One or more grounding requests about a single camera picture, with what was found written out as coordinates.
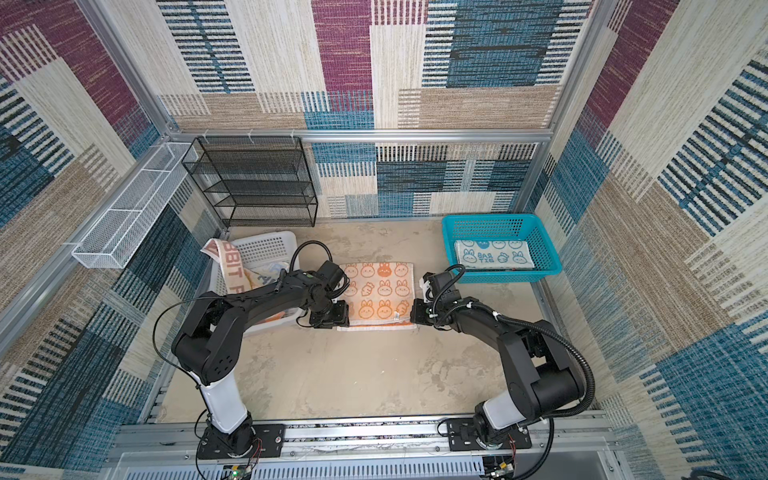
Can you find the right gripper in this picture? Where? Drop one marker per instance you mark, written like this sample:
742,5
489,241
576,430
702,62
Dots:
416,312

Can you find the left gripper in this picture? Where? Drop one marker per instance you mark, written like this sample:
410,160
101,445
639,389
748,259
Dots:
342,317

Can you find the orange bunny towel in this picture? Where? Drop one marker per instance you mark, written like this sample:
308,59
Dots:
380,296

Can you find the blue bunny towel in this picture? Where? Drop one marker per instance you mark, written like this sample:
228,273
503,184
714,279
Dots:
494,255

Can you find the white plastic basket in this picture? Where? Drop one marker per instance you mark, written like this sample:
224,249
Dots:
273,247

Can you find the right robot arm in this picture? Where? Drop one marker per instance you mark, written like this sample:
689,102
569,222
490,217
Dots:
545,376

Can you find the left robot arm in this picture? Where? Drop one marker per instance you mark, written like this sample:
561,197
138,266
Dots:
209,342

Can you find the white towel in basket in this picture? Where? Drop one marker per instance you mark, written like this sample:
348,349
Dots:
265,274

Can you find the teal plastic basket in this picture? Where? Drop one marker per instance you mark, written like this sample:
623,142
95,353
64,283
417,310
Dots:
512,227

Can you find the orange rabbit towel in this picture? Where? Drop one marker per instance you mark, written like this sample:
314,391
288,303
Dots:
230,274

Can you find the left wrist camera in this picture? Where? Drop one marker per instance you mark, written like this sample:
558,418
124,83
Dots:
334,278

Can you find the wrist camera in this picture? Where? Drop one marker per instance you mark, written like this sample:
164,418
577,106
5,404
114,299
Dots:
334,278
432,284

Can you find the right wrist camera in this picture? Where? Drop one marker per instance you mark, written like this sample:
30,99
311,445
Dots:
432,284

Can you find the aluminium front rail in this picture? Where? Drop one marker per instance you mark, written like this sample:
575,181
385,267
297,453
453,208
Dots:
310,439

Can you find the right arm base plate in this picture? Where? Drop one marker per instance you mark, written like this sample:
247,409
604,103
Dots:
472,433

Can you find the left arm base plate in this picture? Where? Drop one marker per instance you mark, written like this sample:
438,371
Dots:
246,442

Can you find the black wire shelf rack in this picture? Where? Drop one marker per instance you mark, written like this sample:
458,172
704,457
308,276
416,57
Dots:
254,181

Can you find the white mesh wall tray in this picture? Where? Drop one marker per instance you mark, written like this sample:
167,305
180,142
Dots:
118,233

